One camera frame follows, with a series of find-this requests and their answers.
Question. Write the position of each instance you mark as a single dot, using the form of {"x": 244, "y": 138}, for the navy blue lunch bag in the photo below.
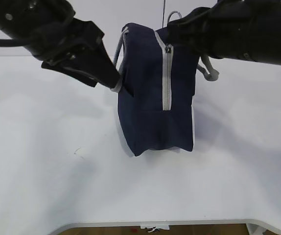
{"x": 156, "y": 89}

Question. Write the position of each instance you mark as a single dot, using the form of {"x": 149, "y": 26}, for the white paper scrap under table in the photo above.
{"x": 154, "y": 228}

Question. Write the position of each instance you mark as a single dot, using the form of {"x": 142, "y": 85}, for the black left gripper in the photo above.
{"x": 79, "y": 43}

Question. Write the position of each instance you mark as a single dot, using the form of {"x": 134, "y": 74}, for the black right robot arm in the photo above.
{"x": 248, "y": 30}

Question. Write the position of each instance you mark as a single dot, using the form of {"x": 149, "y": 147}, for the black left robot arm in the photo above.
{"x": 18, "y": 18}

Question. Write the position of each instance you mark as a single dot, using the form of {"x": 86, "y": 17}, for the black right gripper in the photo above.
{"x": 200, "y": 30}

